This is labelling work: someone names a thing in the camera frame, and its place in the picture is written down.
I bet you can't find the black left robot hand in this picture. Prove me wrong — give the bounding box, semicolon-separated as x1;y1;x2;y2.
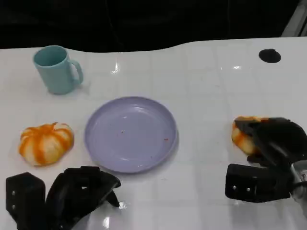
45;165;122;230

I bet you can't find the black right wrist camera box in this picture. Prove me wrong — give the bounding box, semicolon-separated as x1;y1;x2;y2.
224;163;296;204

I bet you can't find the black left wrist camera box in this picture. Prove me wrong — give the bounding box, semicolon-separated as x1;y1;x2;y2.
5;172;47;230

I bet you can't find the pale green mug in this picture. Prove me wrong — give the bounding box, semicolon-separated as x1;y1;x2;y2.
33;45;84;95

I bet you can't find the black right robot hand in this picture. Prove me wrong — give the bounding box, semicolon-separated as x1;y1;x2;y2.
234;117;307;169

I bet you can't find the black round table grommet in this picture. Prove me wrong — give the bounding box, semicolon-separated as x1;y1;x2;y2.
258;48;282;64

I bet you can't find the lilac plate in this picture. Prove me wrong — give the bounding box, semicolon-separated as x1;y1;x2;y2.
84;96;179;174

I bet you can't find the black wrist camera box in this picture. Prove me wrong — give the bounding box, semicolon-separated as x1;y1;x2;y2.
224;163;296;204
5;172;47;230

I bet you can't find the orange white toy bread roll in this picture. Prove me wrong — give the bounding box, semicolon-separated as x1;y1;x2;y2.
231;115;270;155
18;122;75;167

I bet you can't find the grey metal frame post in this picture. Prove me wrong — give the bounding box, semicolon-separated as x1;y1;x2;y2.
281;0;307;38

